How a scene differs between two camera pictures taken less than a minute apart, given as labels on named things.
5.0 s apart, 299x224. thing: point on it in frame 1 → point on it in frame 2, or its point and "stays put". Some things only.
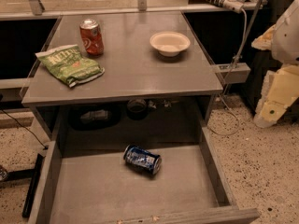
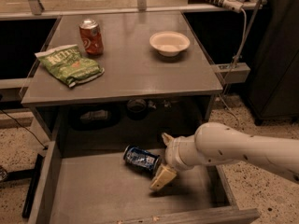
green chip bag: (68, 63) stays put
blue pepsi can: (143, 161) stays put
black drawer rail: (29, 203) stays put
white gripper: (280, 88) → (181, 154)
